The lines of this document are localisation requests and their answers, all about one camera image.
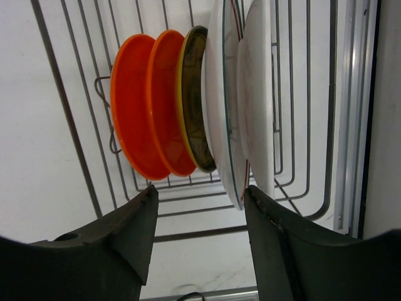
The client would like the plain white plate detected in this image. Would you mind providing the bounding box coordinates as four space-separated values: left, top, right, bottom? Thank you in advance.
237 1 274 198

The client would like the black base cable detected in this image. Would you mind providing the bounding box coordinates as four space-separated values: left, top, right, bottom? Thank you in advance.
175 291 204 301

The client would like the white plate red lettering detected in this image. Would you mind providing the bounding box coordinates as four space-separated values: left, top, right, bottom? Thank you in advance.
202 1 250 210

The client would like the grey wire dish rack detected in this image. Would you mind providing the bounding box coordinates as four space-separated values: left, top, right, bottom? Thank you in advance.
40 1 337 229

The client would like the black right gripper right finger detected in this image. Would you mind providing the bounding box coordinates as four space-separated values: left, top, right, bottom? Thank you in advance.
244 186 400 300

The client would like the yellow rimmed dark plate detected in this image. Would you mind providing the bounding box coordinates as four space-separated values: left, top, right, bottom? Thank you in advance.
175 25 216 173

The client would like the orange plastic plate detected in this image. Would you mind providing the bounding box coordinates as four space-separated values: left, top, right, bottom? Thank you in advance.
110 34 170 181
145 29 195 177

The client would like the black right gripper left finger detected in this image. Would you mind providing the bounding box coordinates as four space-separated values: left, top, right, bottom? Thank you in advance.
1 186 159 300

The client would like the aluminium table edge rail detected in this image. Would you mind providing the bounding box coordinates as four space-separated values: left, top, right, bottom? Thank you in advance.
333 1 379 237

